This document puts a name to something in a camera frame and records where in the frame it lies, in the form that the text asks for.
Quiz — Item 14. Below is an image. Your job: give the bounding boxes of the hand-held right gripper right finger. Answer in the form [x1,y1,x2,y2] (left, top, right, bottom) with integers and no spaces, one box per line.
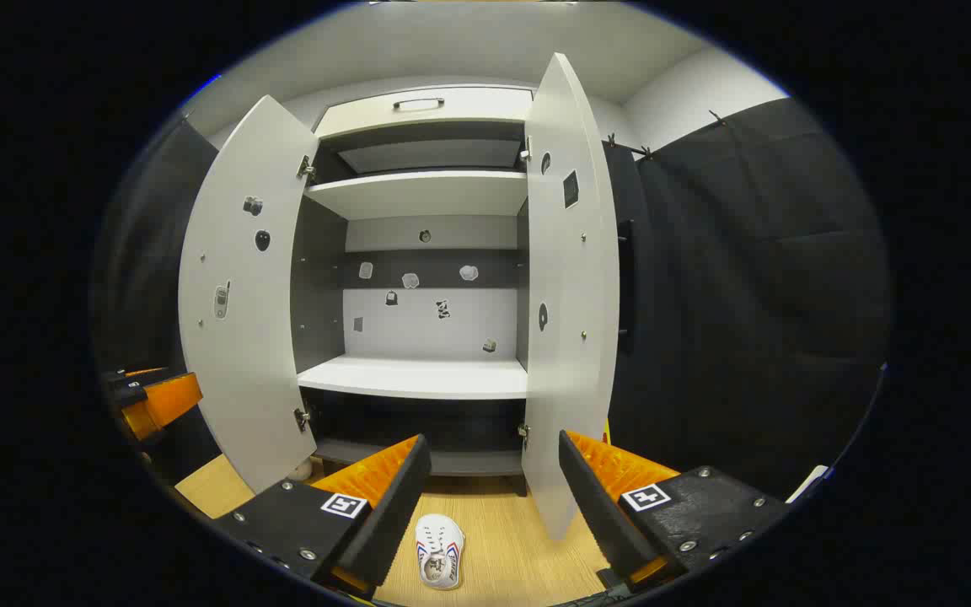
[558,430,792,591]

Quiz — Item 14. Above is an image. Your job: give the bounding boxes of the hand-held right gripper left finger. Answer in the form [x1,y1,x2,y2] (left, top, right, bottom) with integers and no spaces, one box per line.
[212,434,433,601]

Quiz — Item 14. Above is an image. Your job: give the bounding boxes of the white cabinet door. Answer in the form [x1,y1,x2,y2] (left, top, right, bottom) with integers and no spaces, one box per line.
[522,52,621,540]
[178,94,320,494]

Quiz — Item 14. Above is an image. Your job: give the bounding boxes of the white shoe cabinet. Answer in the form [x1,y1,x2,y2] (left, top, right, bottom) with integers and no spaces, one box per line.
[290,84,537,498]

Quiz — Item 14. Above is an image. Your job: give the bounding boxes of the white cabinet drawer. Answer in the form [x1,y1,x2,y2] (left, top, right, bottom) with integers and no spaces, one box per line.
[314,86,534,138]

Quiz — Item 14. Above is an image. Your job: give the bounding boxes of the black right door handle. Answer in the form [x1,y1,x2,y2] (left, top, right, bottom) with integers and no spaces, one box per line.
[618,219,635,355]

